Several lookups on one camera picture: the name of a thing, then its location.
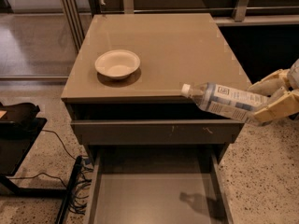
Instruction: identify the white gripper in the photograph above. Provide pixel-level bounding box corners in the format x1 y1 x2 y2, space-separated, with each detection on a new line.
248 59 299 123

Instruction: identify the blue label plastic bottle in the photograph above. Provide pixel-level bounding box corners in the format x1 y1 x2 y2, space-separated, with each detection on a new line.
181 83 268 125

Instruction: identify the grey drawer cabinet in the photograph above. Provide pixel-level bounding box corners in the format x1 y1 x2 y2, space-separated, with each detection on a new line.
62 14 249 158

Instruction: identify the open middle grey drawer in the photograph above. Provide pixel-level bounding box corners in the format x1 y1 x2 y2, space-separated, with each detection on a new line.
83 148 234 224

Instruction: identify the closed top grey drawer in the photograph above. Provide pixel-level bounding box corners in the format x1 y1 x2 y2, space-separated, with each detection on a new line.
71 119 243 146

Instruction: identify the white paper bowl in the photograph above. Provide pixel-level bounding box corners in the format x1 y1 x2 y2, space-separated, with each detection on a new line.
94 49 140 79

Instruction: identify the black power strip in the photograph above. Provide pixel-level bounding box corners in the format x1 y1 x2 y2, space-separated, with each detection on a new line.
54 156 82 224

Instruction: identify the black side table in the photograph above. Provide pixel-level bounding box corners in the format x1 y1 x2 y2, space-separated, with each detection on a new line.
0 102 68 200

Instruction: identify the metal railing frame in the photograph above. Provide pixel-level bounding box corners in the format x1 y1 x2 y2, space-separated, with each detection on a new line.
61 0 299 48

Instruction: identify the black cable on floor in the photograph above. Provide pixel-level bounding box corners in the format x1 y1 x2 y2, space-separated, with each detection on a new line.
41 128 78 161

